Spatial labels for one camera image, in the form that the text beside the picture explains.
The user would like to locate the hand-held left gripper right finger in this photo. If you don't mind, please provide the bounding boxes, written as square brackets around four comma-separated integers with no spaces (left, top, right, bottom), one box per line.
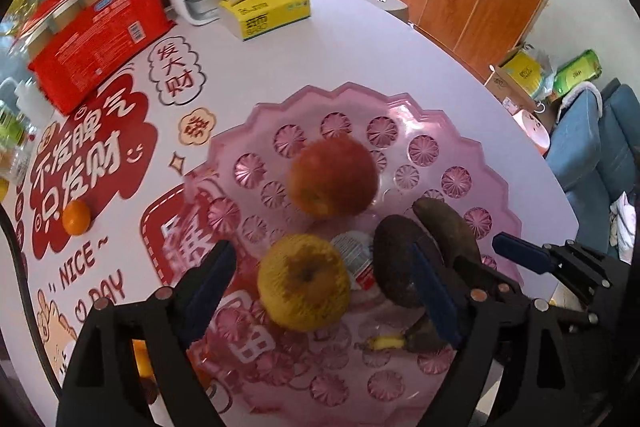
[407,243,621,427]

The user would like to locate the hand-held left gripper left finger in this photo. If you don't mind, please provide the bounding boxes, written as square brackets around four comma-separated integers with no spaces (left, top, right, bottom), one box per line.
[60,239,238,427]

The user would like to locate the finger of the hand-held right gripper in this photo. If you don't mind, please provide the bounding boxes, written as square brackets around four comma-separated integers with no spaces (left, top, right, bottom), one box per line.
[492,233,626,303]

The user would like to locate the dark avocado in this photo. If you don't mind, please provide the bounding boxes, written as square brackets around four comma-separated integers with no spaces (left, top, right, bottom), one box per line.
[412,197,483,278]
[372,214,441,310]

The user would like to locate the pink plastic fruit plate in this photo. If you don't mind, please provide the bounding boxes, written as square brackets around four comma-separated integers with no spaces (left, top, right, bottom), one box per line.
[185,82,523,418]

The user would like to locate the small orange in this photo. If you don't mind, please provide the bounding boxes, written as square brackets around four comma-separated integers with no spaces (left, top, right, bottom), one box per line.
[61,200,92,236]

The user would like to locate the dark overripe banana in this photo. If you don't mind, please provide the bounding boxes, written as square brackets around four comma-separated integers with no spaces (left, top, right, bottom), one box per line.
[367,319,451,354]

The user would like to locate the small labelled snack cup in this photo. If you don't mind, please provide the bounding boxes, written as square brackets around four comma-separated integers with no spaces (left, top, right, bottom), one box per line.
[330,231,376,290]

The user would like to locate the yellow apple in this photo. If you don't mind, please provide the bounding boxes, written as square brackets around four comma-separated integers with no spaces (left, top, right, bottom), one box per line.
[256,234,352,333]

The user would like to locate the pink bin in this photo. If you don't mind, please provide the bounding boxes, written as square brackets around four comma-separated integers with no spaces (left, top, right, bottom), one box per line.
[512,109,551,150]

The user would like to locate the blue sofa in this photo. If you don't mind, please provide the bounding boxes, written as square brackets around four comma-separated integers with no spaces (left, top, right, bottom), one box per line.
[545,79,640,263]

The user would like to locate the red apple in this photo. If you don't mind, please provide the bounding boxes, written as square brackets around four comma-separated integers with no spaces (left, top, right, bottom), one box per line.
[287,136,379,220]

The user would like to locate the cardboard box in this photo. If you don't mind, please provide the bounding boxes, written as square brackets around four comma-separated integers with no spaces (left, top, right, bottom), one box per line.
[482,42,556,118]

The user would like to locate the white fluffy cloth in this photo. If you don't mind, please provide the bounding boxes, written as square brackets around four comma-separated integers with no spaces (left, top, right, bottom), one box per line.
[555,82,608,122]

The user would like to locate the yellow pack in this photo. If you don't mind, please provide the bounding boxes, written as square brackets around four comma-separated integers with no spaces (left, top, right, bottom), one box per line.
[500,51,546,95]

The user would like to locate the green pack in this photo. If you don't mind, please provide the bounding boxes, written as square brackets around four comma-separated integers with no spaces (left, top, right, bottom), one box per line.
[552,49,603,100]

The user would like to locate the printed tablecloth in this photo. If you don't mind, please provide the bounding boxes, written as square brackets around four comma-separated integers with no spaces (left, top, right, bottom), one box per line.
[0,0,581,427]

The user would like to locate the clear bottle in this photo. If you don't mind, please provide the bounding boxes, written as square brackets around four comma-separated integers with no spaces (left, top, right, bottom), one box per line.
[0,99,31,148]

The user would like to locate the white plastic bottle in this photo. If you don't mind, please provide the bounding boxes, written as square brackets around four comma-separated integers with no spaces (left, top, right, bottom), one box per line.
[14,77,53,122]

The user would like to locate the red pack of jars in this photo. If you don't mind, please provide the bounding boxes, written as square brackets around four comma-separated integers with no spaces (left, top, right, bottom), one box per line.
[12,0,177,116]

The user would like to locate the yellow tissue box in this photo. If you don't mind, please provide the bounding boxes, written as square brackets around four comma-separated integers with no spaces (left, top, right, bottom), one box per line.
[218,0,312,42]

